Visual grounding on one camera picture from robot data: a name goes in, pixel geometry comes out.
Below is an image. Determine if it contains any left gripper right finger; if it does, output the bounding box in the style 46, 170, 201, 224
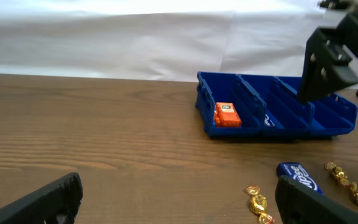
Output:
275, 175, 358, 224

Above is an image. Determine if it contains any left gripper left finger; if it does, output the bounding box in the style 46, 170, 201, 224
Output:
0, 172, 84, 224

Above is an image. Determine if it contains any blue candy pack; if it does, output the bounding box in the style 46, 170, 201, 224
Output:
275, 161, 325, 196
263, 113, 276, 128

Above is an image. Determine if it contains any blue tray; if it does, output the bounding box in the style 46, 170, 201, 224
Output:
195, 71, 358, 140

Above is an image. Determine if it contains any orange candy box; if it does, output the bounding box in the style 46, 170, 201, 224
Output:
213, 101, 243, 128

